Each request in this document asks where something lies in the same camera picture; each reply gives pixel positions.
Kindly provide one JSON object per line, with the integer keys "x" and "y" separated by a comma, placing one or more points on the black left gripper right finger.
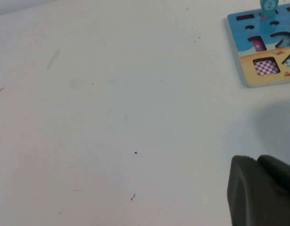
{"x": 281, "y": 174}

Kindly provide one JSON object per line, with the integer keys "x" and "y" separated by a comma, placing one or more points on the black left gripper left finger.
{"x": 253, "y": 197}

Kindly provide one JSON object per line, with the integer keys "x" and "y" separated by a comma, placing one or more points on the colourful wooden puzzle board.
{"x": 248, "y": 77}

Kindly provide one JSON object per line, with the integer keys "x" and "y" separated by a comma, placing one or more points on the teal fish piece numbered 2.
{"x": 268, "y": 8}

